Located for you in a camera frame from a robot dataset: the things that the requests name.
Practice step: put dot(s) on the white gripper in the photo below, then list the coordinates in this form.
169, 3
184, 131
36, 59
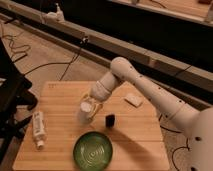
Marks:
101, 91

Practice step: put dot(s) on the white ceramic cup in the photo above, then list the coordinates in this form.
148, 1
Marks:
84, 114

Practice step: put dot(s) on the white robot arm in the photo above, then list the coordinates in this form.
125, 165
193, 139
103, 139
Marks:
197, 125

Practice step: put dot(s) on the black eraser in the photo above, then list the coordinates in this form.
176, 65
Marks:
110, 120

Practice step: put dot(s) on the white sponge block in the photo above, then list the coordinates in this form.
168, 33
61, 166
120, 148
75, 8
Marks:
134, 100

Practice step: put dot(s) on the green glass plate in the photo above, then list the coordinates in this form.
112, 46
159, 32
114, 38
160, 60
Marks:
93, 151

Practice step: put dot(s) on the white lotion tube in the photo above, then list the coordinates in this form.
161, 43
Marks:
39, 133

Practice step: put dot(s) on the black chair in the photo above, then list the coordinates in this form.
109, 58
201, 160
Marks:
13, 92

